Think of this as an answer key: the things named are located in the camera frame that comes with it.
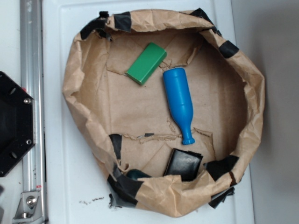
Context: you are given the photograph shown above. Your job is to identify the green rectangular block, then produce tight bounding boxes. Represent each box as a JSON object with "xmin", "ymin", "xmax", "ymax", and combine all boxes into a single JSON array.
[{"xmin": 126, "ymin": 42, "xmax": 167, "ymax": 85}]

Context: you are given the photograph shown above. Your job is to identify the black rectangular block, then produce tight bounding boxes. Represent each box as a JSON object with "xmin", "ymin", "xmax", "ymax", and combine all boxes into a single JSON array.
[{"xmin": 164, "ymin": 148, "xmax": 203, "ymax": 182}]

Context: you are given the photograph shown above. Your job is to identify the brown paper bag bin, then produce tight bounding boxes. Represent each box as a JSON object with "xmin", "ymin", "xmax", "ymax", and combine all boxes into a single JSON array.
[{"xmin": 63, "ymin": 9, "xmax": 265, "ymax": 217}]

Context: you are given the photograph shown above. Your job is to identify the blue plastic bottle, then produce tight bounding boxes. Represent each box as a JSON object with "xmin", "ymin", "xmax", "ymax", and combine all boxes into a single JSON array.
[{"xmin": 163, "ymin": 68, "xmax": 195, "ymax": 145}]

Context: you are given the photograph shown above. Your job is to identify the dark teal round object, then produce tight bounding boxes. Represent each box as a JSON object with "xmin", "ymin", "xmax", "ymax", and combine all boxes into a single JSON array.
[{"xmin": 127, "ymin": 169, "xmax": 151, "ymax": 181}]

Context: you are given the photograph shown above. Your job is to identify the aluminium extrusion rail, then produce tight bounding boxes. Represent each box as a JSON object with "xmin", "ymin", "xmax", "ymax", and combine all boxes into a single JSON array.
[{"xmin": 19, "ymin": 0, "xmax": 48, "ymax": 224}]

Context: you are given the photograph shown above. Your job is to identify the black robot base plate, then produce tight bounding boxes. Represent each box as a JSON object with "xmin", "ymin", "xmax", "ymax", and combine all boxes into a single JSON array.
[{"xmin": 0, "ymin": 72, "xmax": 35, "ymax": 177}]

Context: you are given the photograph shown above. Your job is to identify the metal corner bracket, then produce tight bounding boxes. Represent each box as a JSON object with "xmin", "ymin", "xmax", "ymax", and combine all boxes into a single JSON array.
[{"xmin": 13, "ymin": 191, "xmax": 43, "ymax": 224}]

